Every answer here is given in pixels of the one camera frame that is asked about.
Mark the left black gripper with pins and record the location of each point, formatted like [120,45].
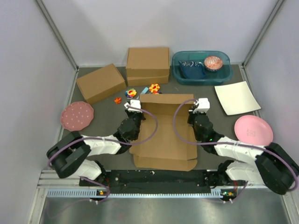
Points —
[142,115]

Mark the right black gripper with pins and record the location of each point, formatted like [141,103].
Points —
[191,115]

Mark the brown cardboard box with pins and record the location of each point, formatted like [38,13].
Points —
[171,139]

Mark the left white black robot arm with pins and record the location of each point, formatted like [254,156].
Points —
[69,156]

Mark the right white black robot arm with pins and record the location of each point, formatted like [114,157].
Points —
[269,165]

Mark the bottom stacked cardboard box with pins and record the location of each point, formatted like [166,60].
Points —
[146,81]

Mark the stacked cardboard box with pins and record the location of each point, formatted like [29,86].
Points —
[146,81]
[148,62]

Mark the small folded cardboard box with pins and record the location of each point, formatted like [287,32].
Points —
[101,83]

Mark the top stacked cardboard box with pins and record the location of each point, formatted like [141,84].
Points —
[148,62]

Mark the red glitter leaf charm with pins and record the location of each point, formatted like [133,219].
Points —
[118,100]

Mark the rainbow flower plush dark petals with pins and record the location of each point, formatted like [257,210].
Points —
[130,93]

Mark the blue highlighter pen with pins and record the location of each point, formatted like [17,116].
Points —
[144,91]

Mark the white square plate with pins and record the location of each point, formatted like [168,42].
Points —
[236,98]

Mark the plain pink plate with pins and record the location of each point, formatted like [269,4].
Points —
[253,130]

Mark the orange yellow flower plush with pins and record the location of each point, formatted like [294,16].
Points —
[154,88]

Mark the pink dotted plate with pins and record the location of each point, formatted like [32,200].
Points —
[77,116]

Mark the teal plastic bin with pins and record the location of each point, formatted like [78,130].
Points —
[212,77]

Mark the dark blue patterned bowl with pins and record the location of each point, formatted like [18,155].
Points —
[192,69]

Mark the red white patterned bowl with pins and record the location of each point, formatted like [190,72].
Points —
[213,63]

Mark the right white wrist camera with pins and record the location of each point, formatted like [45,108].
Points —
[202,105]

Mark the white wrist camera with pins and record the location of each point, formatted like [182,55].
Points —
[202,105]
[133,105]

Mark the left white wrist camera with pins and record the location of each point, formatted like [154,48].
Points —
[133,105]

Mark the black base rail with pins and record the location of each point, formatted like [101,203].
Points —
[160,181]

